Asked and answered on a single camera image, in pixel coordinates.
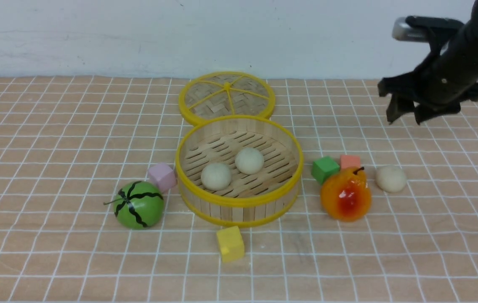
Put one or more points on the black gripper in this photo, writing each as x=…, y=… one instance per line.
x=441, y=82

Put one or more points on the white bun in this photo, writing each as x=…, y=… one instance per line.
x=391, y=178
x=249, y=161
x=216, y=176

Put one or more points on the yellow bamboo steamer tray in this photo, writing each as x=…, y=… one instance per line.
x=250, y=200

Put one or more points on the yellow bamboo steamer lid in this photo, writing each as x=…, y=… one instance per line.
x=226, y=93

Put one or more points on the orange foam cube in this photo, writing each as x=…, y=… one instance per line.
x=347, y=160

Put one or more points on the green foam cube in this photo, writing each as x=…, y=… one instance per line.
x=323, y=168

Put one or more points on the orange toy pear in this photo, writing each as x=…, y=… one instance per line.
x=346, y=196

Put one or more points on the yellow foam cube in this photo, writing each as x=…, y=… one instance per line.
x=230, y=244

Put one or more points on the pink foam cube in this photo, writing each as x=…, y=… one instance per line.
x=162, y=176

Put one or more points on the green toy watermelon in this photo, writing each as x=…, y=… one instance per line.
x=138, y=205

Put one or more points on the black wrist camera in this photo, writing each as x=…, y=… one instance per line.
x=435, y=31

